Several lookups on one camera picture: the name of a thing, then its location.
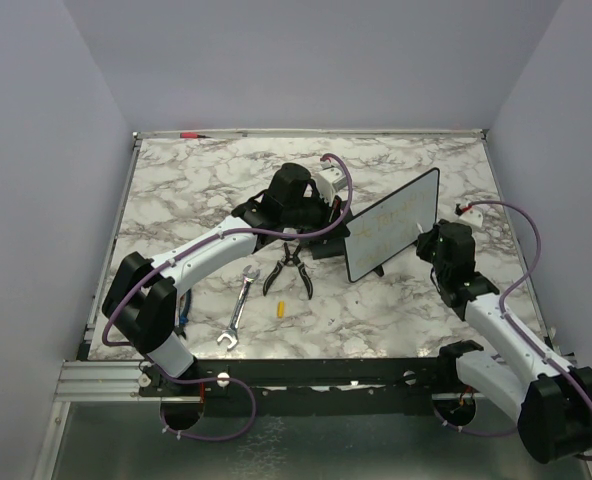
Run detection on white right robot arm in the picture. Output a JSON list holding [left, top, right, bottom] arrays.
[[416, 220, 592, 464]]

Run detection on black framed whiteboard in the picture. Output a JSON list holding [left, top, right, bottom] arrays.
[[345, 167, 440, 283]]

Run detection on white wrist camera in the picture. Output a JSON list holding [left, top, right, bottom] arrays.
[[455, 204, 484, 230], [314, 167, 348, 196]]

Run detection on red marker on rail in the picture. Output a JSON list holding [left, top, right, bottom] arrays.
[[179, 132, 211, 139]]

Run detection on yellow marker cap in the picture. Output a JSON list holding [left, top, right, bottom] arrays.
[[276, 301, 285, 318]]

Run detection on silver open-end wrench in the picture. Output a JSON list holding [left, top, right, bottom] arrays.
[[217, 265, 260, 351]]

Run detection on black handled pliers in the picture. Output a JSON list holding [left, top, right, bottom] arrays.
[[262, 241, 315, 302]]

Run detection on blue handled cutters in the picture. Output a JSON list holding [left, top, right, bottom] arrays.
[[175, 290, 192, 339]]

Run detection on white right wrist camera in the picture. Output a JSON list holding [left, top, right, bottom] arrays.
[[455, 204, 484, 230]]

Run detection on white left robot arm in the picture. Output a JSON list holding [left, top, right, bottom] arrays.
[[101, 153, 353, 395]]

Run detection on black front mounting rail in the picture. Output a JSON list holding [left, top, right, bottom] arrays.
[[78, 344, 497, 419]]

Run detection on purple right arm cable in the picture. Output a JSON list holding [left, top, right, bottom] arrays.
[[468, 200, 592, 461]]

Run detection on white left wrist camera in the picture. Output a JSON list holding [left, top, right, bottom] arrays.
[[314, 167, 348, 196]]

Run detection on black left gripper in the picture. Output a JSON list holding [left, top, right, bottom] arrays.
[[284, 188, 351, 245]]

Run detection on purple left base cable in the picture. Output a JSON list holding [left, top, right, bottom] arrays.
[[160, 373, 258, 442]]

